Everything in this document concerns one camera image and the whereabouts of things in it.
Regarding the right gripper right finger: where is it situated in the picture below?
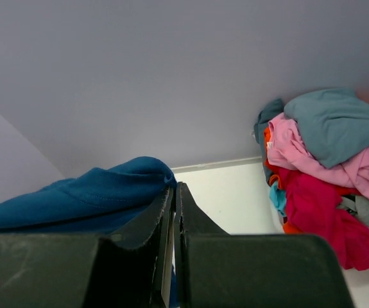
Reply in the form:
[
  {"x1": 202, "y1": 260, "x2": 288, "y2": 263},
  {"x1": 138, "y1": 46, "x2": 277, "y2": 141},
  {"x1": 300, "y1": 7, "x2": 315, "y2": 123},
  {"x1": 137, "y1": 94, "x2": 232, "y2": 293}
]
[{"x1": 174, "y1": 182, "x2": 354, "y2": 308}]

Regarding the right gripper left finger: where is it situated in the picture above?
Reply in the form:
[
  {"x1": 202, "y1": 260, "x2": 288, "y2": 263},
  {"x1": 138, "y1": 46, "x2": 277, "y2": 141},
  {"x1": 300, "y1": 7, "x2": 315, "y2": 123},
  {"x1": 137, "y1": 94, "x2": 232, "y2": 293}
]
[{"x1": 0, "y1": 188, "x2": 174, "y2": 307}]

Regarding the navy blue t shirt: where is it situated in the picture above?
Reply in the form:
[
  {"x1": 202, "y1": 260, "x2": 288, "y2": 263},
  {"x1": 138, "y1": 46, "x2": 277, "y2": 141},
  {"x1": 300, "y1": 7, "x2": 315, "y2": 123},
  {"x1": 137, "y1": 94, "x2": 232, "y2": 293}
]
[{"x1": 0, "y1": 157, "x2": 177, "y2": 233}]

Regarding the light blue t shirt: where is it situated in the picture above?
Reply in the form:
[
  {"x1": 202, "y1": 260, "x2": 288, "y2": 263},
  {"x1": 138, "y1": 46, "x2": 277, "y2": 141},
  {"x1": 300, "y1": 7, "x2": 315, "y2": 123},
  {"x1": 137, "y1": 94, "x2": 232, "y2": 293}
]
[{"x1": 269, "y1": 182, "x2": 287, "y2": 217}]

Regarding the orange t shirt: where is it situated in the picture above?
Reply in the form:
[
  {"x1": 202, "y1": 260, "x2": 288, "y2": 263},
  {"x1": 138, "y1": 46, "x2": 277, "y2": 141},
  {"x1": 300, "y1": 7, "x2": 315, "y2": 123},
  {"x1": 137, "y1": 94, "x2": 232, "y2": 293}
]
[{"x1": 262, "y1": 128, "x2": 302, "y2": 234}]

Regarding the magenta t shirt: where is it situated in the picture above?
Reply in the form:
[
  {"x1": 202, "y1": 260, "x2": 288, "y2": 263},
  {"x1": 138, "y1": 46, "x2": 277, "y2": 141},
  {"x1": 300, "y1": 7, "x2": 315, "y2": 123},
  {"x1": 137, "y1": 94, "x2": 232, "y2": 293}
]
[{"x1": 279, "y1": 167, "x2": 369, "y2": 271}]

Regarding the light pink t shirt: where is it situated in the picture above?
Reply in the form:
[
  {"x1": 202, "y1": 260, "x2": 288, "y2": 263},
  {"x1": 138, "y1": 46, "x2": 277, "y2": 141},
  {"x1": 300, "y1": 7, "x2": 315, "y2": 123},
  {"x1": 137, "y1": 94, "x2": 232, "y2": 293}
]
[{"x1": 266, "y1": 114, "x2": 369, "y2": 216}]

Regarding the grey blue t shirt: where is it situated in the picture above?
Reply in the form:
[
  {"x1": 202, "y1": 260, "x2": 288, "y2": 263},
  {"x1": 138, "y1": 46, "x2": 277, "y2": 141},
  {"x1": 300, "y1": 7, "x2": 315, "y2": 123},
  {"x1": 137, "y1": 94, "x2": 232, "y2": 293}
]
[{"x1": 253, "y1": 88, "x2": 369, "y2": 168}]

